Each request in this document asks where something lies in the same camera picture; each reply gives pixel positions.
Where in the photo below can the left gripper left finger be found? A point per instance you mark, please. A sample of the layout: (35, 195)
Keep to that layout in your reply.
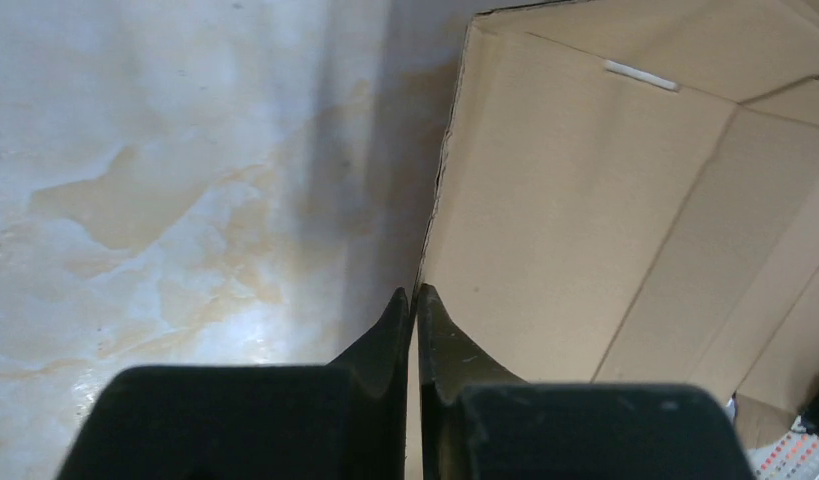
(345, 419)

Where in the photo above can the brown cardboard box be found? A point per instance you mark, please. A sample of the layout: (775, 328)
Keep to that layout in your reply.
(629, 192)

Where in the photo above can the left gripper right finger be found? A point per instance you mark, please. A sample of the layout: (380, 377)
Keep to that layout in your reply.
(481, 421)

